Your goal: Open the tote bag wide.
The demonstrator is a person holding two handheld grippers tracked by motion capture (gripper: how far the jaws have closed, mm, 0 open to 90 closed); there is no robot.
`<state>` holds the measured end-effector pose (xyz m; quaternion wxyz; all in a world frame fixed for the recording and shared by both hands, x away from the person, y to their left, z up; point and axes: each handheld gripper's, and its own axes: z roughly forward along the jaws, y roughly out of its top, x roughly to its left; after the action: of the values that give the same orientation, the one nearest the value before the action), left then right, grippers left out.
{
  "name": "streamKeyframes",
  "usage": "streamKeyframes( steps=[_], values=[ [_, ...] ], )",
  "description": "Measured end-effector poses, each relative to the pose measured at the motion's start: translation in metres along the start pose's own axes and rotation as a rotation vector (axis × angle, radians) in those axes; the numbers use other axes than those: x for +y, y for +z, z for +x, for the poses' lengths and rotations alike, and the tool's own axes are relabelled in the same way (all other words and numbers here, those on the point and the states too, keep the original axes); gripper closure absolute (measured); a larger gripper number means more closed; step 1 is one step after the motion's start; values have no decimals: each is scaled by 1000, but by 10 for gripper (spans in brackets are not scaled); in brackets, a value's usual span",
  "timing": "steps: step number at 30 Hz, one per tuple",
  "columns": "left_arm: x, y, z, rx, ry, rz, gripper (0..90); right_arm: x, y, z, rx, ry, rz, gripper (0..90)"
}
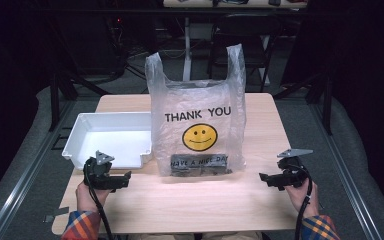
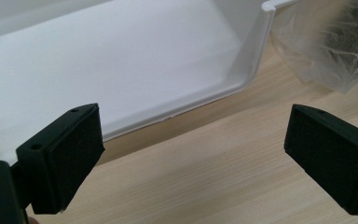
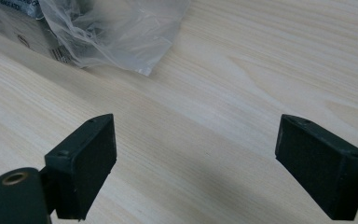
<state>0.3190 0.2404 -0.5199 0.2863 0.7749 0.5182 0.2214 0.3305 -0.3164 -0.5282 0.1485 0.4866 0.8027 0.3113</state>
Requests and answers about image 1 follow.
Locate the person's right hand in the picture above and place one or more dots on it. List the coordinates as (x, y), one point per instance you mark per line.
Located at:
(300, 200)

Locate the white desk leg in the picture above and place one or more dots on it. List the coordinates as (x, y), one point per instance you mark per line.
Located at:
(187, 50)

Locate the metal floor rail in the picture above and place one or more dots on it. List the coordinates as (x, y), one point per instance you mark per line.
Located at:
(346, 170)
(26, 166)

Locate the black folding chair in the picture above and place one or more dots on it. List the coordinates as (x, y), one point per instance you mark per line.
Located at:
(243, 40)

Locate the grey tape strip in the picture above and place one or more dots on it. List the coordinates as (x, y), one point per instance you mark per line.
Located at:
(58, 212)

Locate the clear smiley-face plastic bag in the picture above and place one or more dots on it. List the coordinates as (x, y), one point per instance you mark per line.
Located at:
(193, 100)

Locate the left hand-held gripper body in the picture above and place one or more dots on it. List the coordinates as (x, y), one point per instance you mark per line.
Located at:
(95, 173)

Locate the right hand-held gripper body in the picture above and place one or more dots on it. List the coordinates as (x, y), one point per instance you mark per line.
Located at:
(293, 170)

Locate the black metal stand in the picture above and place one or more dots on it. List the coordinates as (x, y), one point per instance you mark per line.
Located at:
(55, 100)
(326, 100)

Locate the white plastic bin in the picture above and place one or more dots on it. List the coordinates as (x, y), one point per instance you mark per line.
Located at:
(113, 140)

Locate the grey rectangular box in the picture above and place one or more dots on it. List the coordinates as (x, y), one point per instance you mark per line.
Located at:
(196, 165)

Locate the person's left hand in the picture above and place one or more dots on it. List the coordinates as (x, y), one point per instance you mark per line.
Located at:
(88, 200)

